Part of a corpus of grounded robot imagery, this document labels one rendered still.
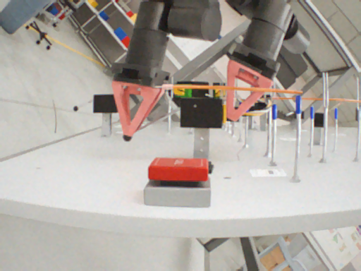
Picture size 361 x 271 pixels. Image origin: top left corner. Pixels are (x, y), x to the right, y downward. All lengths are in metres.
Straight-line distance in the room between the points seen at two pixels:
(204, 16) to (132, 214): 0.29
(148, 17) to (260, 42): 0.16
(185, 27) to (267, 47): 0.12
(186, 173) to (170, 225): 0.05
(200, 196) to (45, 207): 0.14
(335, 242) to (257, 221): 8.64
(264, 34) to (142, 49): 0.17
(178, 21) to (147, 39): 0.05
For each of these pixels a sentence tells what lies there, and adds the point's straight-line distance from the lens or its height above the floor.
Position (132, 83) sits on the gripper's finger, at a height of 1.10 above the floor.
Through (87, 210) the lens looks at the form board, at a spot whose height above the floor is 1.03.
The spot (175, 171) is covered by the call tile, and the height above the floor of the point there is 1.10.
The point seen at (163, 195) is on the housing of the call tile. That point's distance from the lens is 0.32.
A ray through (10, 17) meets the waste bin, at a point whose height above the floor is 0.16.
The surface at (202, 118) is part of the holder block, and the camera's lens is 0.52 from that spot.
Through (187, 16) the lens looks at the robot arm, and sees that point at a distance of 0.51.
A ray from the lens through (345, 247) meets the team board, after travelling 9.08.
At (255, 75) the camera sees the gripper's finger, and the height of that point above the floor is 1.23.
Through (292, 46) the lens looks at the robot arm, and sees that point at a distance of 0.61.
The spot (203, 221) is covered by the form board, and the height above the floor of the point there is 1.10.
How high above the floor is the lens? 1.16
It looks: 6 degrees down
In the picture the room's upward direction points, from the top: 51 degrees clockwise
